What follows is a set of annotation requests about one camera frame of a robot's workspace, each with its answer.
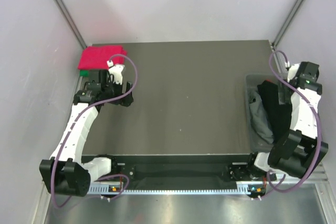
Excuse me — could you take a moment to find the black t shirt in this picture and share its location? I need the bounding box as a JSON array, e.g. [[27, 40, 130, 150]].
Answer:
[[257, 81, 292, 143]]

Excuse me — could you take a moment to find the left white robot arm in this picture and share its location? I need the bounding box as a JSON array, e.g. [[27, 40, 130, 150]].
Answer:
[[39, 64, 134, 197]]

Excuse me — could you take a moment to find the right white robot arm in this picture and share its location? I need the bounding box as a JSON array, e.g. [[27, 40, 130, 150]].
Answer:
[[245, 61, 329, 180]]

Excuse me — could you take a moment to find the folded green t shirt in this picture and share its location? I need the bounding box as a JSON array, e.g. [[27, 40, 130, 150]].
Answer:
[[79, 70, 91, 78]]

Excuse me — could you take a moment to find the folded pink t shirt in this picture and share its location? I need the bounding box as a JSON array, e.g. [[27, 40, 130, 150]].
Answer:
[[78, 45, 128, 70]]

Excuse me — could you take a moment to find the grey t shirt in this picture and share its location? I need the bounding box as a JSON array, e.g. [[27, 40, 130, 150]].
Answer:
[[248, 90, 274, 144]]

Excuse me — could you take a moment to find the clear plastic bin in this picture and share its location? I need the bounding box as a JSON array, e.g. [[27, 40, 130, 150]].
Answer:
[[245, 73, 278, 153]]

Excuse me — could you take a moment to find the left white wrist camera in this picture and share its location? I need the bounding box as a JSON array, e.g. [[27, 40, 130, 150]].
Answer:
[[107, 61, 125, 85]]

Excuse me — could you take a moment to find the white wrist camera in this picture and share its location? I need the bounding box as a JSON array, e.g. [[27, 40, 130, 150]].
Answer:
[[107, 61, 125, 85], [285, 63, 300, 87]]

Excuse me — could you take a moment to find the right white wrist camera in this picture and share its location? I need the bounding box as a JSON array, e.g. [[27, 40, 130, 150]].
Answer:
[[285, 63, 300, 87]]

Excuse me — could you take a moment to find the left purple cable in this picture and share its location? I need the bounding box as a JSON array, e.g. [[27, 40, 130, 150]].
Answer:
[[49, 54, 139, 209]]

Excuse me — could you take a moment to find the purple cable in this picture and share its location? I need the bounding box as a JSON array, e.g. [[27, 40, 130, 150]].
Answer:
[[264, 50, 324, 192], [49, 54, 139, 209]]

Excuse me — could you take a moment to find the aluminium frame rail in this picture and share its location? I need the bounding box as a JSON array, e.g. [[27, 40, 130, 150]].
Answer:
[[283, 164, 328, 184]]

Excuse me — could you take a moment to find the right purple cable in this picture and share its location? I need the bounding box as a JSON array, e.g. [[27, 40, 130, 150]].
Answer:
[[264, 50, 324, 192]]

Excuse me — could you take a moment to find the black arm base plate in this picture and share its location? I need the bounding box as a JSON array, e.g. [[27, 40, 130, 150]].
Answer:
[[89, 154, 278, 190]]

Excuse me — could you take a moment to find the slotted grey cable duct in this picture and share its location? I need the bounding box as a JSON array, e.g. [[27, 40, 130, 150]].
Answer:
[[88, 183, 268, 196]]

